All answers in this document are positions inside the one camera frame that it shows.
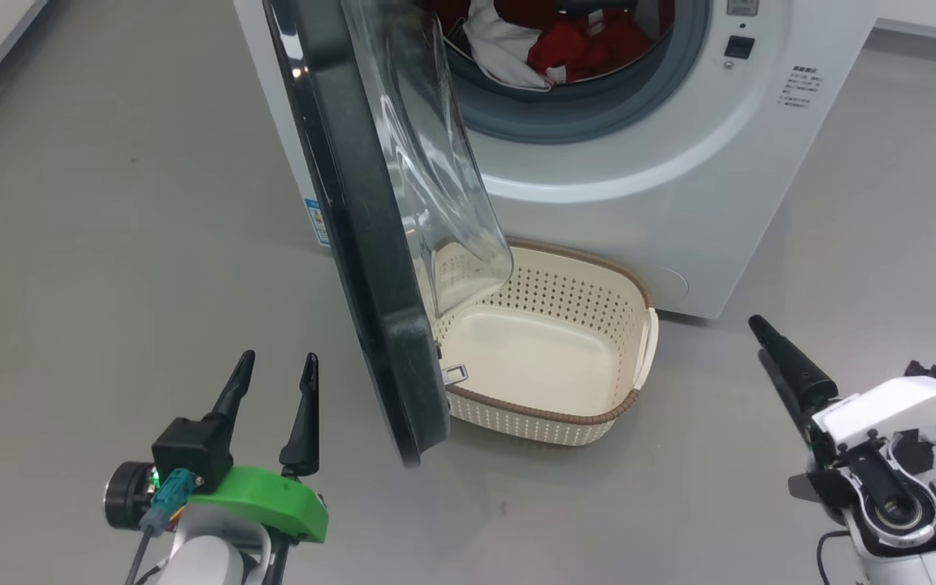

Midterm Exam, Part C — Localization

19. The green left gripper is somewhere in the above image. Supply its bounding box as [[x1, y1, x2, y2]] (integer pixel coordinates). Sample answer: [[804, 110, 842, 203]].
[[188, 350, 329, 544]]

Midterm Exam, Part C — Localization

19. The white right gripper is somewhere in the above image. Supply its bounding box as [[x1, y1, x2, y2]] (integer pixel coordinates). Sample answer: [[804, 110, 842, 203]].
[[748, 315, 936, 449]]

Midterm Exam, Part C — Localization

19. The black-rimmed glass washer door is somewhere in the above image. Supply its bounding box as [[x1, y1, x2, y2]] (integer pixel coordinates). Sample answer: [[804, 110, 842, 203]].
[[263, 0, 515, 469]]

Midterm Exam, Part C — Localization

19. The red basketball jersey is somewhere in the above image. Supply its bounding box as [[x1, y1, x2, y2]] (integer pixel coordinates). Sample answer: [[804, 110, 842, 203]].
[[528, 0, 677, 84], [462, 0, 566, 91]]

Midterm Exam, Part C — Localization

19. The white front-load washing machine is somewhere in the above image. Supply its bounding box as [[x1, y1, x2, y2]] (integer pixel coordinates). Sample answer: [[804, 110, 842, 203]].
[[232, 0, 883, 320]]

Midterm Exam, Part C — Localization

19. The cream perforated laundry basket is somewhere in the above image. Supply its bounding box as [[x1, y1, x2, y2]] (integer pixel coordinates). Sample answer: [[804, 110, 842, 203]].
[[433, 237, 661, 448]]

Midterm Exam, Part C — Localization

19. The blue energy label sticker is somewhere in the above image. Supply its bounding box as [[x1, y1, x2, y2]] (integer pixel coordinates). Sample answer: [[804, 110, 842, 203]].
[[304, 199, 332, 248]]

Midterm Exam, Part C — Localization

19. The teal-plug left camera cable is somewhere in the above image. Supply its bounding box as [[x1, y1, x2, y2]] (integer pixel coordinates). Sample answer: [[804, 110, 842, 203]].
[[125, 469, 197, 585]]

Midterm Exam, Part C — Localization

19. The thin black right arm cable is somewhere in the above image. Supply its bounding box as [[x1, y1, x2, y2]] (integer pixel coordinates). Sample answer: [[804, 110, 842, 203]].
[[815, 530, 852, 585]]

